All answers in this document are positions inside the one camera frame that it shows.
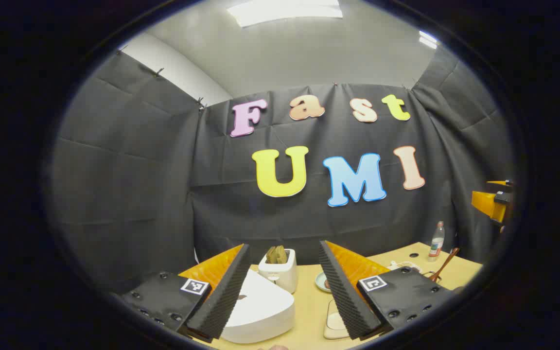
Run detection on clear bottle with red label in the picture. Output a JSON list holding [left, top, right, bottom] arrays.
[[428, 221, 446, 263]]

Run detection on brown bread slices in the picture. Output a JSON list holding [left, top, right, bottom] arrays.
[[266, 245, 289, 264]]

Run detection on white rice cooker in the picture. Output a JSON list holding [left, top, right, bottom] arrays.
[[221, 270, 296, 344]]

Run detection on ceiling light panel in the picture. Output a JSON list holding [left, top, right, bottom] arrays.
[[227, 0, 344, 28]]

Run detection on black backdrop cloth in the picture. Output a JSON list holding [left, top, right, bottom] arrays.
[[49, 49, 516, 292]]

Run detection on white toaster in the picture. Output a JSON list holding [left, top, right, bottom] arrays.
[[258, 248, 298, 294]]

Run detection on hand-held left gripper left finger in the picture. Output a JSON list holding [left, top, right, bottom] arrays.
[[115, 243, 251, 343]]

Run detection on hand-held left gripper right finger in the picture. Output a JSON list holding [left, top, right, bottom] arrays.
[[319, 240, 455, 341]]

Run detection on brown wooden spoon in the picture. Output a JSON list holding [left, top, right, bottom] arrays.
[[428, 247, 461, 283]]

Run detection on white divided dish of grains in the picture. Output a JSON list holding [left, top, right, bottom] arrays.
[[389, 261, 422, 274]]

